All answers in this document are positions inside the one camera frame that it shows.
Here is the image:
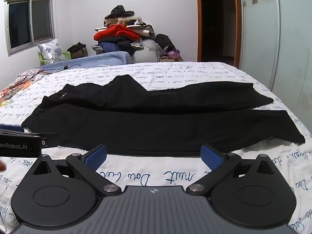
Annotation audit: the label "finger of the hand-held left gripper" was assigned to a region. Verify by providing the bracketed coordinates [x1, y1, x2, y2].
[0, 124, 57, 148]

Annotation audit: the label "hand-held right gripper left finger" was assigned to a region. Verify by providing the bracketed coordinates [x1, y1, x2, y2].
[32, 144, 122, 197]

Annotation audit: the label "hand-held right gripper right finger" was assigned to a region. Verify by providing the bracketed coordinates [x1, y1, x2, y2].
[186, 144, 277, 197]

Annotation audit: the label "black pants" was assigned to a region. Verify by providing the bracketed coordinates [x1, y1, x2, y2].
[21, 75, 306, 155]

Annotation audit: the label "colourful floral blanket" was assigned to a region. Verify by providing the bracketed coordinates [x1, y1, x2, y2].
[0, 68, 45, 106]

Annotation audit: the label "floral satin pillow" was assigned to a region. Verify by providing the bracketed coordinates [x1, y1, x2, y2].
[37, 38, 66, 65]

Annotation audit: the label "green plastic chair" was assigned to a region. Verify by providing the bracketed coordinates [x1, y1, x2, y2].
[38, 51, 71, 65]

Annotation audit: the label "white script-printed quilt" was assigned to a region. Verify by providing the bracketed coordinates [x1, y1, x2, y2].
[0, 61, 312, 234]

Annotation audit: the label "brown bag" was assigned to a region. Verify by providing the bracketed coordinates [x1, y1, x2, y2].
[67, 42, 88, 59]

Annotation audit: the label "blue dotted bedding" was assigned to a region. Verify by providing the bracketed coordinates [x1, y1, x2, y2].
[39, 51, 133, 71]

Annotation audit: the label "sliding glass window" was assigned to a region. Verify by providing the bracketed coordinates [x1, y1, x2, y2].
[5, 0, 55, 57]

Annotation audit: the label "clear plastic bag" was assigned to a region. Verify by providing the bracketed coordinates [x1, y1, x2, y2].
[141, 40, 163, 62]

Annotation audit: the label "black bag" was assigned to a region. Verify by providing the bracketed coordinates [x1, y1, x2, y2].
[155, 34, 176, 53]

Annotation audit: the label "red fuzzy garment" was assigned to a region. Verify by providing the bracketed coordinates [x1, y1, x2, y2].
[94, 24, 140, 42]

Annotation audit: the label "flower-printed wardrobe door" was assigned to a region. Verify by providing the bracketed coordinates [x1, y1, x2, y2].
[239, 0, 312, 133]

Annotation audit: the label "pile of mixed clothes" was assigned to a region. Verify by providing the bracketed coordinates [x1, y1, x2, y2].
[91, 5, 154, 55]

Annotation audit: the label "black charger with cable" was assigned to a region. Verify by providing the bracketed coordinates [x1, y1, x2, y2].
[36, 64, 81, 75]

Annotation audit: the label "wooden door frame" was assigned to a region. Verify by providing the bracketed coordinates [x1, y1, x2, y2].
[196, 0, 242, 68]

